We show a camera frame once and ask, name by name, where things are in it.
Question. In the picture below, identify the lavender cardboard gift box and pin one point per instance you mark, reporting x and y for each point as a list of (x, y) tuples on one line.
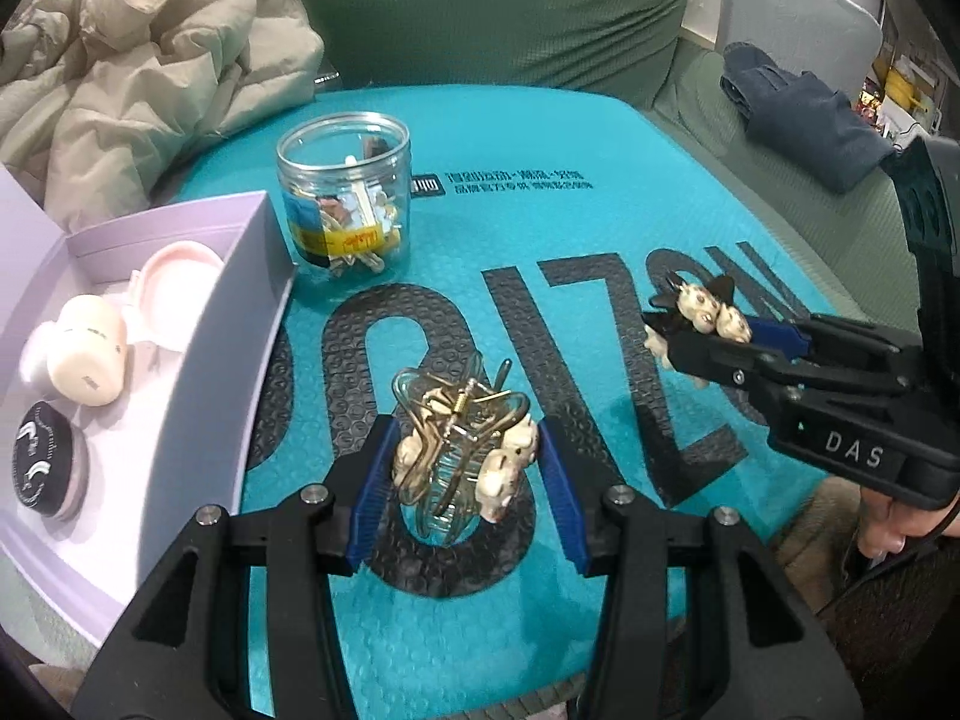
[(247, 277)]

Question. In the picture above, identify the teal bubble mailer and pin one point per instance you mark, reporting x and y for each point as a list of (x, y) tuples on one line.
[(600, 240)]

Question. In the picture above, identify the black round powder compact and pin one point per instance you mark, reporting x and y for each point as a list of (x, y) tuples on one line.
[(41, 457)]

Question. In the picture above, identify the person's dark knit clothing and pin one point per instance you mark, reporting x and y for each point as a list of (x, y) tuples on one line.
[(885, 637)]

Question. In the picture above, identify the green covered sofa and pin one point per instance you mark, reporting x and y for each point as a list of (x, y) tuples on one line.
[(487, 15)]

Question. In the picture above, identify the clear plastic jar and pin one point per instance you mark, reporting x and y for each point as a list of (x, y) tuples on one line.
[(337, 187)]

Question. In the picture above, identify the person's right hand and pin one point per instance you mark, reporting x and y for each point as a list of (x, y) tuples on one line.
[(892, 532)]

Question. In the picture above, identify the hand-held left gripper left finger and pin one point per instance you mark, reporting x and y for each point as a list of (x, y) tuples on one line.
[(371, 495)]

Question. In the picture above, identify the pink round compact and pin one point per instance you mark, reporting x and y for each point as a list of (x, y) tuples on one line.
[(180, 285)]

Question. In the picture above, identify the colourful clutter pile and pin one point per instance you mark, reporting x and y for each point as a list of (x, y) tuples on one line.
[(904, 86)]

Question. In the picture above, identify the folded blue jeans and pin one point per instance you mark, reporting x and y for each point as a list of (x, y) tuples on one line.
[(810, 112)]

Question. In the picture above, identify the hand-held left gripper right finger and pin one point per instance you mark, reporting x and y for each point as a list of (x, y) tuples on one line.
[(559, 495)]

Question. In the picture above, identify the brown fleece cloth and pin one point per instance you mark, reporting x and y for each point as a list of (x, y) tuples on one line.
[(817, 517)]

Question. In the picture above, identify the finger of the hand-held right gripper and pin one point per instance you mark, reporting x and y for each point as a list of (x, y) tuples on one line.
[(720, 364), (780, 337)]

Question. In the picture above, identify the white leaf-embossed pillow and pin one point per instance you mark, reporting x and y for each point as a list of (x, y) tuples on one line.
[(795, 7)]

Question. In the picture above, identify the black beaded hair clip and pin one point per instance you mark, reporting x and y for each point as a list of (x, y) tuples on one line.
[(701, 304)]

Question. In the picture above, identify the cream cosmetic jar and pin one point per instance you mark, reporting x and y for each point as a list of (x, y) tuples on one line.
[(82, 352)]

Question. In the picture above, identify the beige puffer jacket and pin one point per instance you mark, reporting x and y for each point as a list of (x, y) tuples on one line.
[(150, 90)]

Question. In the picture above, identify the small white round jar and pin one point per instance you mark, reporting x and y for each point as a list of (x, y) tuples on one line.
[(34, 371)]

